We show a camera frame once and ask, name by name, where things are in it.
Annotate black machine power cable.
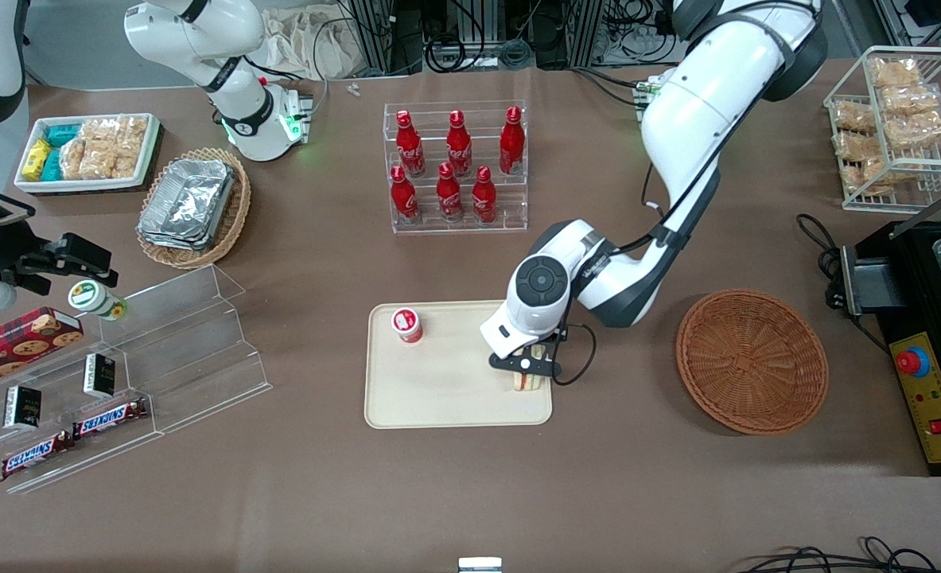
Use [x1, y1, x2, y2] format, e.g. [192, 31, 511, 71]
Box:
[795, 212, 894, 356]

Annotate Snickers bar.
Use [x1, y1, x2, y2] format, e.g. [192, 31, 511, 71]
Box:
[72, 397, 150, 441]
[0, 429, 76, 482]

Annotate small black box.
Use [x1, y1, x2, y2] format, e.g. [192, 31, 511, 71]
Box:
[2, 384, 43, 433]
[82, 353, 118, 400]

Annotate red emergency stop button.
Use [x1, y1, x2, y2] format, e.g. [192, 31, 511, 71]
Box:
[896, 347, 933, 380]

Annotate stacked foil trays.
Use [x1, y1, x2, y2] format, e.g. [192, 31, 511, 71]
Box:
[137, 158, 237, 252]

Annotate beige plastic tray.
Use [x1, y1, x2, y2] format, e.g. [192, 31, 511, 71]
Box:
[364, 299, 554, 431]

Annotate clear acrylic stepped shelf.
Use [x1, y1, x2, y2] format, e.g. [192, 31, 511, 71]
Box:
[0, 263, 274, 497]

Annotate black machine with yellow panel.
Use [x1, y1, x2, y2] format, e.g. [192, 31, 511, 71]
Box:
[839, 175, 941, 478]

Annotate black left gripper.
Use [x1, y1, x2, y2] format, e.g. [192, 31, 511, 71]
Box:
[489, 342, 563, 380]

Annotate red lidded cup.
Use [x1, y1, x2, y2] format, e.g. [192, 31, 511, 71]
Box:
[391, 307, 425, 345]

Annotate beige cloth bag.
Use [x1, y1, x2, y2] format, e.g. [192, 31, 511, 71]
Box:
[259, 3, 369, 81]

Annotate rice cracker bag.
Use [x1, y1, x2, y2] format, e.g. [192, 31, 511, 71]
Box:
[108, 116, 150, 181]
[79, 117, 123, 148]
[59, 138, 91, 181]

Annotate red tartan cookie box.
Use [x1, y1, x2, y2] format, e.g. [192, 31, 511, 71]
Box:
[0, 306, 86, 397]

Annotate yellow snack pack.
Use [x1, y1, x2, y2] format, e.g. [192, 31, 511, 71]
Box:
[22, 138, 54, 175]

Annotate black left base cables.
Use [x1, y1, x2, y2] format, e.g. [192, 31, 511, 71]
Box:
[572, 65, 655, 110]

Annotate coiled black cable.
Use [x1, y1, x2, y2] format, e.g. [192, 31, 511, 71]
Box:
[425, 33, 488, 74]

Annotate clear acrylic bottle rack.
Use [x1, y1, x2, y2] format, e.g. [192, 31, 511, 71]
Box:
[383, 100, 529, 235]

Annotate oval wicker basket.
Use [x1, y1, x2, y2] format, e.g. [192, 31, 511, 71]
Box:
[135, 147, 253, 271]

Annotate red cola bottle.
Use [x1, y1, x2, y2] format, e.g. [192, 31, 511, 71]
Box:
[499, 106, 527, 177]
[445, 110, 474, 178]
[390, 166, 422, 226]
[395, 110, 428, 178]
[471, 166, 499, 226]
[436, 162, 465, 224]

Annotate white rectangular snack tray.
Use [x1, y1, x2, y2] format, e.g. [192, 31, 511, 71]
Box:
[14, 112, 161, 195]

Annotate black arm-mounted cable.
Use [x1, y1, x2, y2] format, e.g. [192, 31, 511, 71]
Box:
[546, 155, 725, 388]

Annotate white wire basket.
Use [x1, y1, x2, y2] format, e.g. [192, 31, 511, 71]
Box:
[823, 45, 941, 214]

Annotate green lidded yogurt cup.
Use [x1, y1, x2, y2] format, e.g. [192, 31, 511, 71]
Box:
[68, 279, 130, 322]

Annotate black cables at table edge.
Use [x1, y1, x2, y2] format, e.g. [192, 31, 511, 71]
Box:
[734, 536, 941, 573]

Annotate round brown wicker basket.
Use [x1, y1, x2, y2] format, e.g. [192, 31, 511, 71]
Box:
[675, 288, 830, 436]

